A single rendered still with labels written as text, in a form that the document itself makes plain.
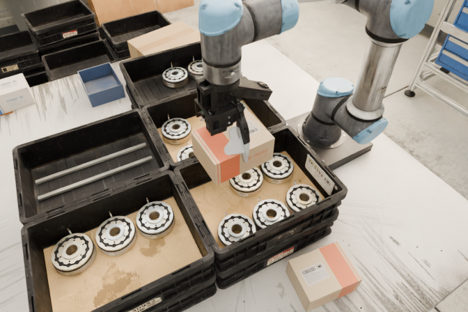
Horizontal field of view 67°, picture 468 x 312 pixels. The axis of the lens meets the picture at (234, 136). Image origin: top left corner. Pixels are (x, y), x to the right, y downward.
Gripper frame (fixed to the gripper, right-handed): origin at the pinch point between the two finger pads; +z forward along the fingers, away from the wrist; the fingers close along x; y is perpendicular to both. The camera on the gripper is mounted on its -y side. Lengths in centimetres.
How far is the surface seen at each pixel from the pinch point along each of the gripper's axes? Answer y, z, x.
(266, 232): 0.5, 16.8, 16.9
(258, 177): -10.4, 23.9, -2.4
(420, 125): -173, 111, -36
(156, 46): -12, 24, -88
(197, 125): -6.1, 26.9, -35.6
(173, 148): 6.2, 26.8, -29.4
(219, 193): 1.7, 26.8, -5.2
